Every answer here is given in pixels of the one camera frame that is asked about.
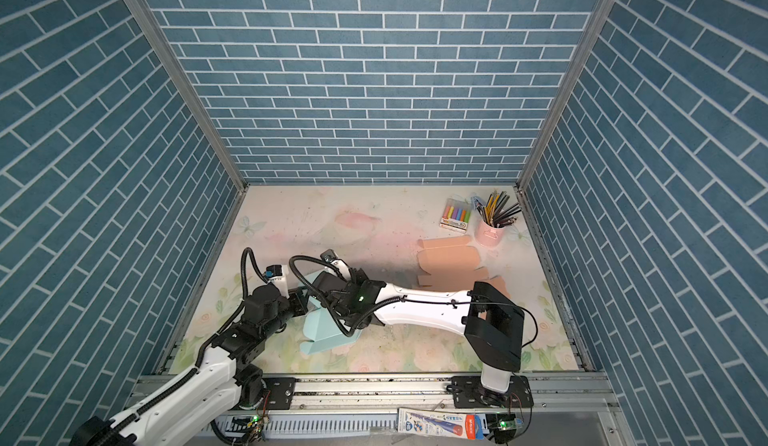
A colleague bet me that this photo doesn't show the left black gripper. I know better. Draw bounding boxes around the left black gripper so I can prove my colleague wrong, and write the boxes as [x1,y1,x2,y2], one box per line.
[261,284,313,342]

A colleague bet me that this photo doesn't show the light blue paper box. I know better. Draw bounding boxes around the light blue paper box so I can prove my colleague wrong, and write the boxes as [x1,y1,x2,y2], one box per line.
[300,296,361,355]

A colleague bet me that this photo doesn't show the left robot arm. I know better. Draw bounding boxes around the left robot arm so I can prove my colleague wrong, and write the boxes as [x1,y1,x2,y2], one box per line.
[70,284,308,445]

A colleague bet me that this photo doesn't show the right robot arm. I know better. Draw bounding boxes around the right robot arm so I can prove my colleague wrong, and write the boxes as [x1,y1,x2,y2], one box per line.
[305,271,528,407]

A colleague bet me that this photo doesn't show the pink flat paper box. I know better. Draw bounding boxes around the pink flat paper box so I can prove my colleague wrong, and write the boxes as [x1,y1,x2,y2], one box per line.
[417,235,509,297]

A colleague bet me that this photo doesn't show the box of coloured markers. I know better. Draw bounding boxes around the box of coloured markers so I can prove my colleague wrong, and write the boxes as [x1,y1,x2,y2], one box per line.
[439,198,473,233]

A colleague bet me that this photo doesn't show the pink pencil cup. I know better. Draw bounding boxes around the pink pencil cup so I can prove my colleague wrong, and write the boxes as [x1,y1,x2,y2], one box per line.
[474,219,504,248]

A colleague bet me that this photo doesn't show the coloured pencils bundle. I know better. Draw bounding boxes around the coloured pencils bundle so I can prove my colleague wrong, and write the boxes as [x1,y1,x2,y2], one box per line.
[475,191,522,228]

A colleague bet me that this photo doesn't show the white blue red package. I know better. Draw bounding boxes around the white blue red package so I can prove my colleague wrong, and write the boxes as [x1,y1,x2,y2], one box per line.
[397,408,487,440]

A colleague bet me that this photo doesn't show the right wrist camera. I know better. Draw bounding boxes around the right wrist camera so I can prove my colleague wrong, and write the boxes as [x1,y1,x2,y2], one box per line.
[320,249,351,280]

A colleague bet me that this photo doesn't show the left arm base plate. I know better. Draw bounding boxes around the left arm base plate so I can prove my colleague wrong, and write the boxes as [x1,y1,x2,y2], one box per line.
[236,377,297,411]

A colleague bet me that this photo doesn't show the aluminium front rail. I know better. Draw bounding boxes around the aluminium front rail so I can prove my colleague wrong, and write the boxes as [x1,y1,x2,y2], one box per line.
[133,371,635,445]

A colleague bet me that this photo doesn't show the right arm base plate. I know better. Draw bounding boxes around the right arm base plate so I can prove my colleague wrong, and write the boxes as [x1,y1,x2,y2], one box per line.
[445,375,534,409]

